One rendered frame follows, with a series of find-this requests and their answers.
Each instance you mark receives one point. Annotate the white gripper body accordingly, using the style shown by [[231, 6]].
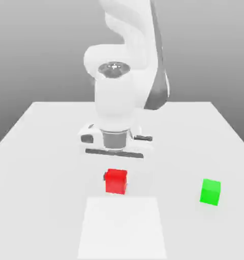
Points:
[[113, 154]]

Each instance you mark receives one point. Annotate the small red cube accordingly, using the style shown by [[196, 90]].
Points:
[[116, 181]]

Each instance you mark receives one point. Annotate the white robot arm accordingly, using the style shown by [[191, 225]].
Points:
[[116, 101]]

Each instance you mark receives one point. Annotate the small green cube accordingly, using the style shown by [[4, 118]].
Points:
[[210, 192]]

